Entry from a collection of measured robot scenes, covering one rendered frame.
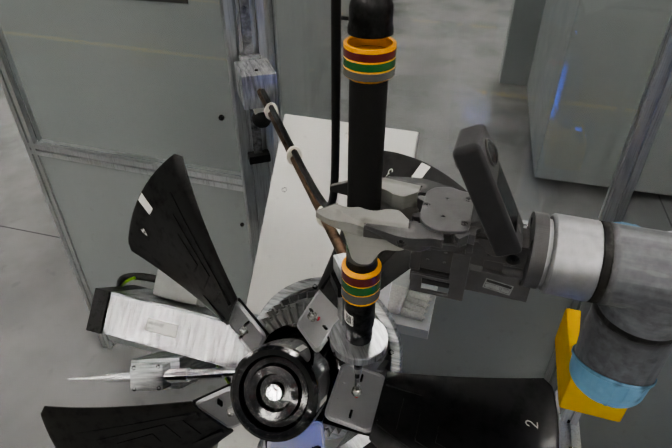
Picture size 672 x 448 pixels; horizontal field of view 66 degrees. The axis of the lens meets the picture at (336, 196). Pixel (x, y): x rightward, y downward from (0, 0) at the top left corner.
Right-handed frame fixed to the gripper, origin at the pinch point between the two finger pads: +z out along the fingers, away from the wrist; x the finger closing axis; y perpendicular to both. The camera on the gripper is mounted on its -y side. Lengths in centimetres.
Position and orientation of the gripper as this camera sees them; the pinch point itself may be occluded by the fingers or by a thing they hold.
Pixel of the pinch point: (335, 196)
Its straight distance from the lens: 51.4
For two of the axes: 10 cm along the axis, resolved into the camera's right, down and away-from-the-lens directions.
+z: -9.6, -1.7, 2.4
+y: -0.1, 8.2, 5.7
